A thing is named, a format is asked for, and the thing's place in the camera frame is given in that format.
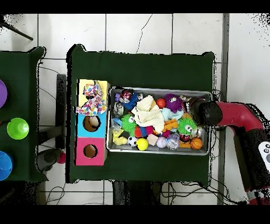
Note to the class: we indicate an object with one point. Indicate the small soccer ball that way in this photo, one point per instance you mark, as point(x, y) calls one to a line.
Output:
point(132, 141)

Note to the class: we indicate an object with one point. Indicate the small baseball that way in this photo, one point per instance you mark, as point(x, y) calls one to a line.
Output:
point(161, 142)

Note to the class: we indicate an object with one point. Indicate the black tripod leg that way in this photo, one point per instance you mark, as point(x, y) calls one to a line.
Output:
point(19, 32)

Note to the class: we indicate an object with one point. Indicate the shallow silver mesh bin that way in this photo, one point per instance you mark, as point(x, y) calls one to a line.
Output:
point(156, 150)

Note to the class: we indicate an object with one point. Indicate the grey rounded base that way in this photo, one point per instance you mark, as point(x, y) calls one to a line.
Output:
point(49, 157)

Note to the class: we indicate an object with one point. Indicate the purple bowl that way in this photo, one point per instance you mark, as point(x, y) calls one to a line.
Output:
point(2, 94)

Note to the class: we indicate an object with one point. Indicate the dark green tablecloth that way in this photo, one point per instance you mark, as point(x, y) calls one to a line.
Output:
point(147, 69)
point(19, 69)

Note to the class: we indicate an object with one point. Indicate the orange toy basketball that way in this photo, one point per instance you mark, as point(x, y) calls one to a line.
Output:
point(196, 143)

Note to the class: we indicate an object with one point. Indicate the lime green bowl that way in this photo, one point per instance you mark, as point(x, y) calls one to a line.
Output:
point(18, 129)

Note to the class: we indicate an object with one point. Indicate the yellow ball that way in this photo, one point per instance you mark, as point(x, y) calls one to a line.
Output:
point(142, 144)

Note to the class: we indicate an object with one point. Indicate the green spiky toy with eyes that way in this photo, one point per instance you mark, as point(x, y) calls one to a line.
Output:
point(127, 123)
point(183, 124)

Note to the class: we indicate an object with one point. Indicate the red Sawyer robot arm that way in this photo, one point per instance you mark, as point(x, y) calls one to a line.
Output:
point(238, 115)

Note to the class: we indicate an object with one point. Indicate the small orange-red ball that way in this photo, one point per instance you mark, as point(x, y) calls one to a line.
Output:
point(161, 103)

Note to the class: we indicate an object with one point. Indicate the blue bowl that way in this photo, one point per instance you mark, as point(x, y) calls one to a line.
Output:
point(4, 165)

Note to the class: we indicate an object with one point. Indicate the purple spiky monster toy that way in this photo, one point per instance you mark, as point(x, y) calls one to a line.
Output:
point(173, 103)

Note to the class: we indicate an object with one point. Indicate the blue spiky ball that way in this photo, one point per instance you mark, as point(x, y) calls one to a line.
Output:
point(132, 102)

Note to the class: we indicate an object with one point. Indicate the wooden three-hole box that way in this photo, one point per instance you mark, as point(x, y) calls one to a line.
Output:
point(100, 159)

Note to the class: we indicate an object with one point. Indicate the small red ball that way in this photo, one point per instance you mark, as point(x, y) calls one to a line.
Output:
point(61, 158)

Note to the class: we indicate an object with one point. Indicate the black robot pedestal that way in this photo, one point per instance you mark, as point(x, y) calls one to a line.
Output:
point(135, 194)

